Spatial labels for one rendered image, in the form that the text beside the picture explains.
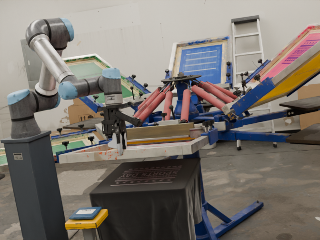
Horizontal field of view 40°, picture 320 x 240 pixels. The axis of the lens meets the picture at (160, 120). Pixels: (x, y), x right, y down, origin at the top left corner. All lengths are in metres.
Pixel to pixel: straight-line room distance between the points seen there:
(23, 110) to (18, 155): 0.23
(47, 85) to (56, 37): 0.30
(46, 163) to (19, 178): 0.15
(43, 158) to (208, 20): 4.48
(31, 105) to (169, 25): 4.42
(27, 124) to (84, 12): 4.74
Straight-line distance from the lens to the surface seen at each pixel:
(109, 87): 1.82
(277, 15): 6.40
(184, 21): 6.50
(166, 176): 2.11
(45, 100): 2.36
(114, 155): 1.85
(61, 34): 2.14
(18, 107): 2.32
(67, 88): 1.82
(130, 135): 2.44
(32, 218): 2.43
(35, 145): 2.32
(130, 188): 2.01
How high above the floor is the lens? 1.57
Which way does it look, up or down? 10 degrees down
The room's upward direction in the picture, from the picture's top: 8 degrees counter-clockwise
